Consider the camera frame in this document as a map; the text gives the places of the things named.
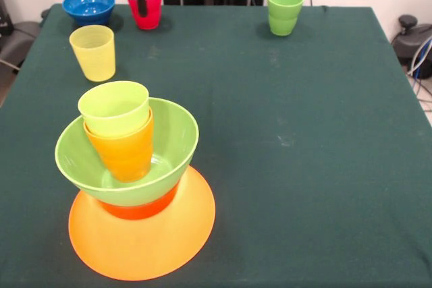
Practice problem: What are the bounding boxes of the green cup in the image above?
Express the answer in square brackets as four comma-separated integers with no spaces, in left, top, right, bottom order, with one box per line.
[267,0,305,36]

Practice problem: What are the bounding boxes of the lime cup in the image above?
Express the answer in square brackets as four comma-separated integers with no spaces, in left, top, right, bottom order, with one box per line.
[77,80,150,138]

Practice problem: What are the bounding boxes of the black equipment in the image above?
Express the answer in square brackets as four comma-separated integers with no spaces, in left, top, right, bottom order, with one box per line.
[0,0,14,36]

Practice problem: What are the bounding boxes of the yellow cup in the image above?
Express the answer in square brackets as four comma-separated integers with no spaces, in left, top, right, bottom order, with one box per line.
[69,24,117,83]

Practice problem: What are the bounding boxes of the red-orange bowl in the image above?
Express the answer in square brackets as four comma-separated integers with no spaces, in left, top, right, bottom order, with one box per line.
[97,186,180,221]

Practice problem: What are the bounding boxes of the dark green tablecloth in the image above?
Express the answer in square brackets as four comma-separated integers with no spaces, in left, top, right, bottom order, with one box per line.
[0,3,432,288]

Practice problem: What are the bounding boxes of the tangled floor cables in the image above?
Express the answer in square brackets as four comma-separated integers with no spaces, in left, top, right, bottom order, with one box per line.
[406,36,432,112]

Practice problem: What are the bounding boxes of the green bowl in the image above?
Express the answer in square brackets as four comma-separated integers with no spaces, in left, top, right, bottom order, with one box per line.
[54,97,200,208]

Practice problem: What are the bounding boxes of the pink cup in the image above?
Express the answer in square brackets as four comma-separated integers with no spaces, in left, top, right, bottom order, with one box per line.
[126,0,163,30]

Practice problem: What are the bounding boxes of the blue bowl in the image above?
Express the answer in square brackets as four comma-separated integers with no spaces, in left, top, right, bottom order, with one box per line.
[62,0,116,27]

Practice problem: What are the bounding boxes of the orange cup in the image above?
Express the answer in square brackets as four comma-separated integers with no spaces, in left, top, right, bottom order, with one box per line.
[83,109,155,183]

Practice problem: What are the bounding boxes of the large orange bowl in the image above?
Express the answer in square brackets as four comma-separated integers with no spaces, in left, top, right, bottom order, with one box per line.
[68,165,217,282]

